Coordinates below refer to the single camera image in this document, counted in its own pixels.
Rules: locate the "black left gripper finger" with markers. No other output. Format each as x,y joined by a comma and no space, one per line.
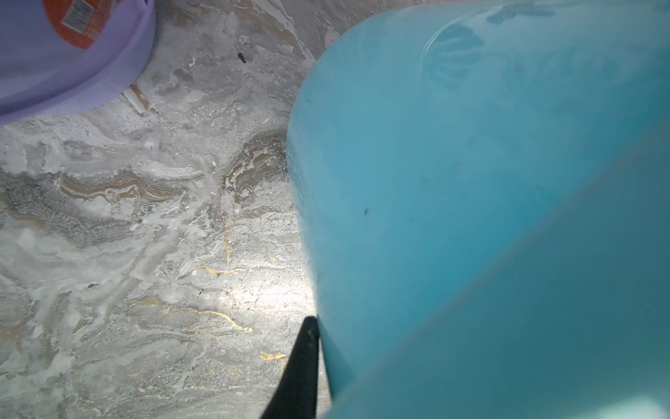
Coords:
296,395

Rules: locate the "teal plastic bucket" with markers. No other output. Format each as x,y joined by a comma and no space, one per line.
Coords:
482,190

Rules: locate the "purple plastic bucket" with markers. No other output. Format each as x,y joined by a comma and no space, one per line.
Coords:
62,57

